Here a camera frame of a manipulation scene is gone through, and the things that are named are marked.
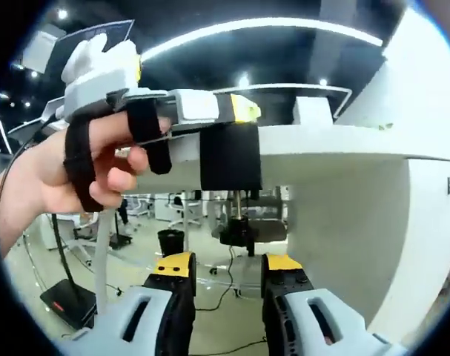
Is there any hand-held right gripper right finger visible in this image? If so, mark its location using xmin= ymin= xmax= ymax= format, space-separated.
xmin=261 ymin=253 xmax=409 ymax=356

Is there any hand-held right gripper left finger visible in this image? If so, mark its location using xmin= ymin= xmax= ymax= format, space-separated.
xmin=57 ymin=251 xmax=198 ymax=356

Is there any black fixed fixture clamp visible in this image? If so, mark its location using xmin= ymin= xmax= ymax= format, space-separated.
xmin=199 ymin=124 xmax=263 ymax=192

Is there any white desk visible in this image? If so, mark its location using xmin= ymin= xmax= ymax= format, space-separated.
xmin=93 ymin=122 xmax=450 ymax=337

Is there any person's left hand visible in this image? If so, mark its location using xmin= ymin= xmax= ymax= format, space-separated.
xmin=41 ymin=98 xmax=173 ymax=214

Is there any dark hanging monitor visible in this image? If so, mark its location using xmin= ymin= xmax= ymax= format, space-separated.
xmin=48 ymin=19 xmax=135 ymax=71

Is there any black waste bin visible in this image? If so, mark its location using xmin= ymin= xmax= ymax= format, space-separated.
xmin=156 ymin=228 xmax=185 ymax=257

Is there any white ceiling unit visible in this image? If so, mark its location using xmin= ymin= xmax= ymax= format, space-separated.
xmin=22 ymin=31 xmax=57 ymax=73

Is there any white office chair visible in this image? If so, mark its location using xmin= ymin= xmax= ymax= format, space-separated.
xmin=71 ymin=213 xmax=99 ymax=260

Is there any curved ceiling light strip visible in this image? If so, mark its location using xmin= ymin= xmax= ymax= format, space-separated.
xmin=141 ymin=17 xmax=383 ymax=64

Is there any black floor cable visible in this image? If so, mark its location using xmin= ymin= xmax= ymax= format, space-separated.
xmin=194 ymin=244 xmax=236 ymax=312

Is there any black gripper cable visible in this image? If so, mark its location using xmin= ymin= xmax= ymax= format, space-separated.
xmin=0 ymin=118 xmax=68 ymax=238

